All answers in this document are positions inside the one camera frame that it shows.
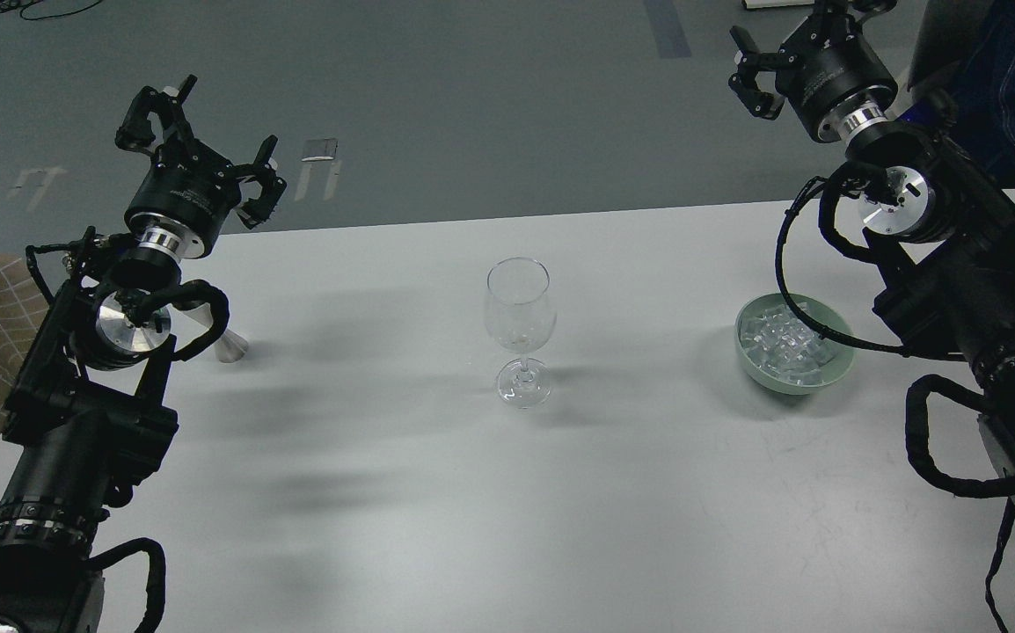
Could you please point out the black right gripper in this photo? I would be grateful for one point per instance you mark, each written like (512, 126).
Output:
(832, 70)

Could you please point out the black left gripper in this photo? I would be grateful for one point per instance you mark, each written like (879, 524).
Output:
(181, 204)

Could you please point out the steel double jigger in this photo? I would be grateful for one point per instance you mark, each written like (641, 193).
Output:
(230, 347)

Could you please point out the clear ice cubes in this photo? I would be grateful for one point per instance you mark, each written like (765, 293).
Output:
(780, 345)

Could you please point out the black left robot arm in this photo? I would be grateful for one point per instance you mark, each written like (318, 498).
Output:
(87, 406)

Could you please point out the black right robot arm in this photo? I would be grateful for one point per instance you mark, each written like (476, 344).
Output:
(941, 233)

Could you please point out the clear wine glass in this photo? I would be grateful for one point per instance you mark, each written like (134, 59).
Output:
(519, 316)

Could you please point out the metal floor plate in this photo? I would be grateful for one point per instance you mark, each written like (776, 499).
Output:
(320, 150)

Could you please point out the person in dark clothes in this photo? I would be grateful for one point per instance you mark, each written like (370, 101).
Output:
(967, 48)

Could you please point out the green bowl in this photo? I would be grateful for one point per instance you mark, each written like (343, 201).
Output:
(831, 374)

